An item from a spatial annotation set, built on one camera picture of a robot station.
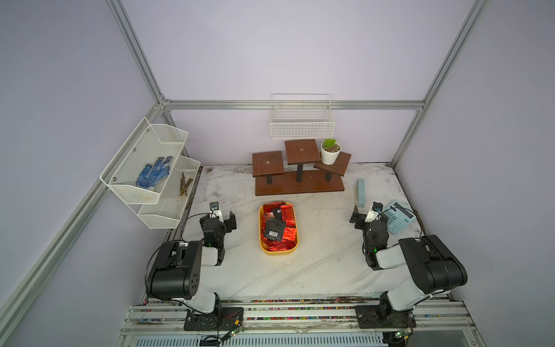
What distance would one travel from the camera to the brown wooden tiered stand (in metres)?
0.97

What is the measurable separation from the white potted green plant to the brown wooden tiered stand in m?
0.02

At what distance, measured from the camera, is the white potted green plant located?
0.95m

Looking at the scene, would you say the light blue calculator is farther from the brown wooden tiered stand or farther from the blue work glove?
the blue work glove

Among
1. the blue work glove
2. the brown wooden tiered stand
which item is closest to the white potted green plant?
the brown wooden tiered stand

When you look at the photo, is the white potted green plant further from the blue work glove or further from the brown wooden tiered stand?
the blue work glove

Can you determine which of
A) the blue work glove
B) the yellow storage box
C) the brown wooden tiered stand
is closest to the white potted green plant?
the brown wooden tiered stand

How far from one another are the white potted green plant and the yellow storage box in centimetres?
28

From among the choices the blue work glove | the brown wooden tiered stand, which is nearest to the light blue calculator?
the brown wooden tiered stand

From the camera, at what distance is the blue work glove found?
0.75 metres

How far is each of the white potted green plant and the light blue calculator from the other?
373 mm
